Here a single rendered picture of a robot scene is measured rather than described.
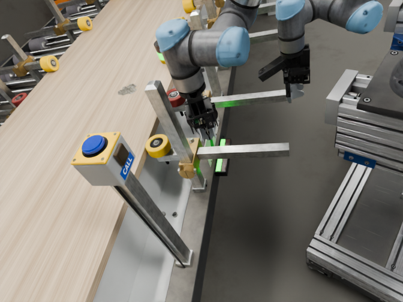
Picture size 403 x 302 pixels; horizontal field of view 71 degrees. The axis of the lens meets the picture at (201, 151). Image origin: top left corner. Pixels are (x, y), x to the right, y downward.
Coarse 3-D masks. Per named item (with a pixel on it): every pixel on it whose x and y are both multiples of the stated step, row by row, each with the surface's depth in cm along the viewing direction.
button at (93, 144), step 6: (90, 138) 48; (96, 138) 48; (102, 138) 48; (84, 144) 48; (90, 144) 47; (96, 144) 47; (102, 144) 47; (84, 150) 47; (90, 150) 46; (96, 150) 46
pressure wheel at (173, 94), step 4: (168, 92) 110; (172, 92) 110; (176, 92) 109; (168, 96) 109; (172, 96) 108; (176, 96) 107; (180, 96) 106; (172, 100) 106; (176, 100) 106; (180, 100) 107; (184, 100) 108; (172, 104) 107; (176, 104) 107; (180, 104) 108; (180, 112) 114
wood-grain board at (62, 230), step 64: (128, 0) 202; (64, 64) 157; (128, 64) 136; (0, 128) 128; (64, 128) 114; (128, 128) 103; (0, 192) 98; (64, 192) 90; (0, 256) 79; (64, 256) 74
